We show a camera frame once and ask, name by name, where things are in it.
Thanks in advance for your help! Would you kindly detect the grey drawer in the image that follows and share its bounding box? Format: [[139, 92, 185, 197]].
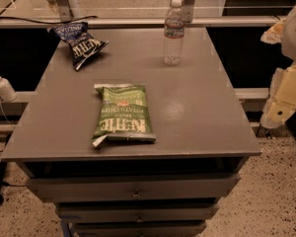
[[26, 173, 240, 202], [75, 221, 206, 237], [56, 202, 218, 223]]

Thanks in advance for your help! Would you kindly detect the clear plastic water bottle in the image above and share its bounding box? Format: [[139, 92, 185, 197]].
[[164, 0, 185, 65]]

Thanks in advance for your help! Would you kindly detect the bottom grey drawer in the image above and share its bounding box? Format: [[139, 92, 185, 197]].
[[75, 221, 206, 237]]

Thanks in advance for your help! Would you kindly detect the middle grey drawer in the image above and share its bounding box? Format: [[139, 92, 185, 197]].
[[56, 202, 218, 223]]

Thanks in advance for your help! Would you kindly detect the black cable on ledge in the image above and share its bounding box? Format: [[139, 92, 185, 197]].
[[0, 7, 99, 26]]

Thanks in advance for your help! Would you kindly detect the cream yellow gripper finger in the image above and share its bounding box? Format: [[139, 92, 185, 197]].
[[259, 68, 295, 129]]

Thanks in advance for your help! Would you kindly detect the blue Kettle chip bag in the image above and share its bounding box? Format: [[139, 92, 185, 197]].
[[49, 22, 109, 71]]

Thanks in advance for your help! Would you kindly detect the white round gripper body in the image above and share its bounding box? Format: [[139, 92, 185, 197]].
[[269, 61, 296, 119]]

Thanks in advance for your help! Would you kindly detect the grey drawer cabinet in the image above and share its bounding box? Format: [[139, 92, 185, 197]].
[[0, 27, 263, 237]]

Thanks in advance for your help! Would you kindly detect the metal frame post left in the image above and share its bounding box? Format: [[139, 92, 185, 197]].
[[56, 0, 80, 22]]

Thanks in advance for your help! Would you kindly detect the green Kettle chip bag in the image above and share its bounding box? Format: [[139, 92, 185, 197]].
[[92, 84, 156, 147]]

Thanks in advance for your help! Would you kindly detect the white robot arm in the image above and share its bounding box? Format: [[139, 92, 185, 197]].
[[260, 5, 296, 128]]

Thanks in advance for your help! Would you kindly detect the top grey drawer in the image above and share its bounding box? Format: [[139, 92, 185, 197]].
[[26, 173, 240, 202]]

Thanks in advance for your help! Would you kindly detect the white pump dispenser bottle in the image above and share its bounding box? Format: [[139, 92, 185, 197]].
[[0, 76, 17, 102]]

